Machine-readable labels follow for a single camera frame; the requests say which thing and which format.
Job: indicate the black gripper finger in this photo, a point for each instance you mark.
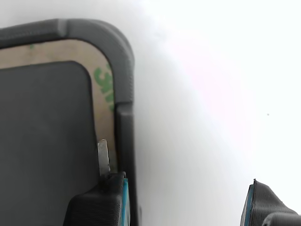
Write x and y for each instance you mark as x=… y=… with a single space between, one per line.
x=98 y=207
x=265 y=204

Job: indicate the beige rectangular adhesive frame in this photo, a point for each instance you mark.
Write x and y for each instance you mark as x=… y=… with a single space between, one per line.
x=70 y=50

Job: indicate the grey plastic frame holder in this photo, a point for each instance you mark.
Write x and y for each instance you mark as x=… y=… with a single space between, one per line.
x=47 y=141

